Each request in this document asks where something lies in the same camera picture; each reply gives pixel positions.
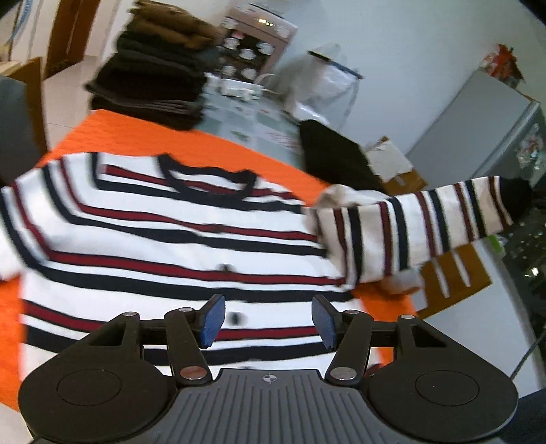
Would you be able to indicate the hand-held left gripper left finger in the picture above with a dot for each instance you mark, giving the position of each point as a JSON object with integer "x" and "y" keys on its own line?
{"x": 213, "y": 319}

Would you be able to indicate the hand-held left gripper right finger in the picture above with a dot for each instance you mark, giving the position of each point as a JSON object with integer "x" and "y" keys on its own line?
{"x": 324, "y": 321}

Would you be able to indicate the white navy red striped cardigan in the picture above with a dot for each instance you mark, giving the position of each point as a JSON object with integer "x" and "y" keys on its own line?
{"x": 170, "y": 252}

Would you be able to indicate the stack of dark folded clothes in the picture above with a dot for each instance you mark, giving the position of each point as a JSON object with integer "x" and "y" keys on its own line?
{"x": 145, "y": 72}

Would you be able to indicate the cream knit sweater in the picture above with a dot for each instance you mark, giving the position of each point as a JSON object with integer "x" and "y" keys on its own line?
{"x": 349, "y": 195}

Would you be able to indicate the black folded garment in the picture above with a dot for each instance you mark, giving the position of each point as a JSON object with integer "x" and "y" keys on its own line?
{"x": 332, "y": 158}

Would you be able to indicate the cardboard box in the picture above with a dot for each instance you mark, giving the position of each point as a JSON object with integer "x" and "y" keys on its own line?
{"x": 392, "y": 164}

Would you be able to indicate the orange patterned tablecloth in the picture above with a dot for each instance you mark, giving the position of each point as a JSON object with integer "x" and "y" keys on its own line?
{"x": 140, "y": 136}

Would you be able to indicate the white power strip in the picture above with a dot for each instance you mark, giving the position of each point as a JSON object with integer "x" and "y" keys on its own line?
{"x": 239, "y": 89}

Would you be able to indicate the clear plastic bag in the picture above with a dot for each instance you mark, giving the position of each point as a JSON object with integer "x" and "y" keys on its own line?
{"x": 324, "y": 85}

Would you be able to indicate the grey refrigerator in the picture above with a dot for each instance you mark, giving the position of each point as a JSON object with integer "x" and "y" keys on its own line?
{"x": 482, "y": 128}

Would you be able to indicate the grey cloth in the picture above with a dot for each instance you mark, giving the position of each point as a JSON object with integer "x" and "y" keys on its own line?
{"x": 17, "y": 128}

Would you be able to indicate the cabinet with white teacups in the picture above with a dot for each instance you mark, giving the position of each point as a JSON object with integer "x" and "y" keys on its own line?
{"x": 256, "y": 38}

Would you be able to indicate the red decoration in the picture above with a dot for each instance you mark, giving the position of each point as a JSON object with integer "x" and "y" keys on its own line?
{"x": 503, "y": 64}

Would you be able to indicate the wooden door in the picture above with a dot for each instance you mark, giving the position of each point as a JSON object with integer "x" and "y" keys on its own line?
{"x": 70, "y": 34}

